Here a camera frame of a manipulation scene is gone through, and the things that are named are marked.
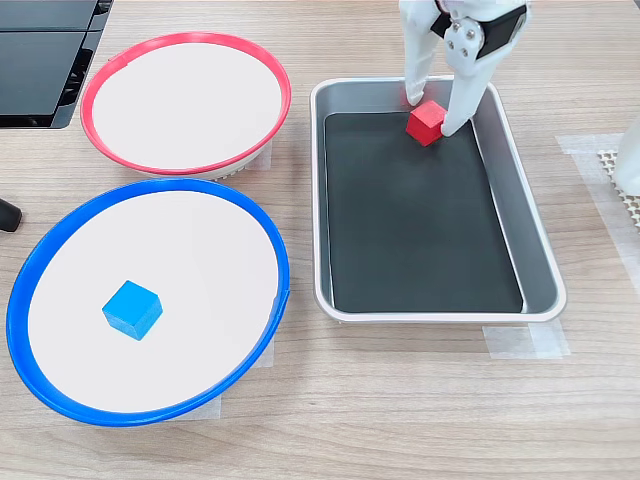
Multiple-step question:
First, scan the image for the red cube block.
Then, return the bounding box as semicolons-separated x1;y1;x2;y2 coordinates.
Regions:
405;99;448;148

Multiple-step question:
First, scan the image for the blue cube block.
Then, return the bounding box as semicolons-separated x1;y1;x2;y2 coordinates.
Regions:
101;279;164;343

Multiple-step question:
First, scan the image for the black tray liner mat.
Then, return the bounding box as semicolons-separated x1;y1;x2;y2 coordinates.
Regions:
323;112;525;315

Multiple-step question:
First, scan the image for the silver metal tray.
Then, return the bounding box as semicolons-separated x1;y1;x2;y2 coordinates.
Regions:
309;75;569;324

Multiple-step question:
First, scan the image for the white mesh anti-slip mat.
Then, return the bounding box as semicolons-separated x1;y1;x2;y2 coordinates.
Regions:
597;148;640;227

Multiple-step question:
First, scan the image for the white dish red rim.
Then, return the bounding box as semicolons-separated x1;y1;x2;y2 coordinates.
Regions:
79;32;293;182

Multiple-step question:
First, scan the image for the white dish blue rim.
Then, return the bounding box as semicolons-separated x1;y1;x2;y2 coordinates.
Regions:
5;177;291;428

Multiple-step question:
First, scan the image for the black flat device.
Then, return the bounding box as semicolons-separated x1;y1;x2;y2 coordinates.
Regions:
0;0;115;130

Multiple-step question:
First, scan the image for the black rounded object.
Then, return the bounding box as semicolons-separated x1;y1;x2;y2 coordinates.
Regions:
0;197;24;234

